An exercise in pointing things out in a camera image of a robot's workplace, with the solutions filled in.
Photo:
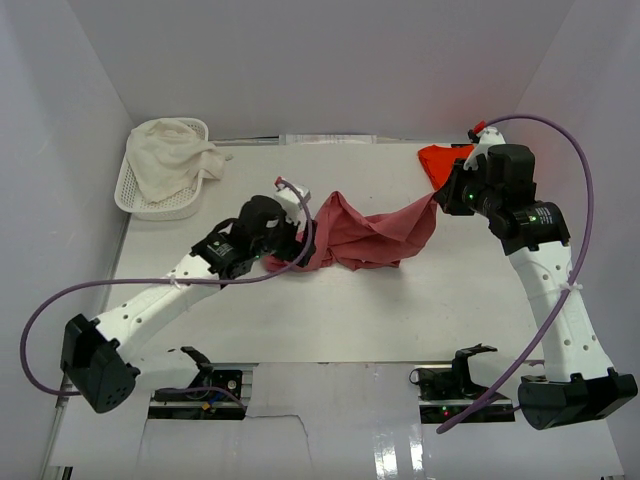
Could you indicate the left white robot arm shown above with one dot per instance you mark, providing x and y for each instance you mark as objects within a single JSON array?
[{"x": 102, "y": 356}]

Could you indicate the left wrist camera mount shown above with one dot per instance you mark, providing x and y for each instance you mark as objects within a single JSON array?
[{"x": 291, "y": 199}]

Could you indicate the folded orange t shirt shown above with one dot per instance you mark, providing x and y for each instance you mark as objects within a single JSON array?
[{"x": 437, "y": 161}]

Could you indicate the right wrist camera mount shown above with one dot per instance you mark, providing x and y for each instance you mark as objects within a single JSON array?
[{"x": 483, "y": 136}]

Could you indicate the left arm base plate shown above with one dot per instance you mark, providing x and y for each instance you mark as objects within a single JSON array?
[{"x": 215, "y": 394}]

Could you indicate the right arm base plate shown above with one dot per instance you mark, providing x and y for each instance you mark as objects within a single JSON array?
[{"x": 447, "y": 389}]

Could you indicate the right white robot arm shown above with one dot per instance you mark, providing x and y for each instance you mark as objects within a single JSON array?
[{"x": 579, "y": 382}]

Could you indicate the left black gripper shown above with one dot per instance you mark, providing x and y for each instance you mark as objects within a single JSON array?
[{"x": 294, "y": 249}]

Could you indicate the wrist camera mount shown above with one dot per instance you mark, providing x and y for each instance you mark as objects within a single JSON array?
[
  {"x": 483, "y": 136},
  {"x": 291, "y": 199}
]

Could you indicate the paper sheet at back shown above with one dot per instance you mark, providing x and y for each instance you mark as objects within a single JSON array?
[{"x": 326, "y": 139}]

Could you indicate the cream white t shirt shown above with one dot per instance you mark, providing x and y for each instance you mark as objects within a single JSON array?
[{"x": 167, "y": 156}]

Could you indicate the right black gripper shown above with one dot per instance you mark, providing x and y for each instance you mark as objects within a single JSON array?
[{"x": 447, "y": 195}]

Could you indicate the pink t shirt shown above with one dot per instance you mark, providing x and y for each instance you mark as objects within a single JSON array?
[{"x": 348, "y": 238}]

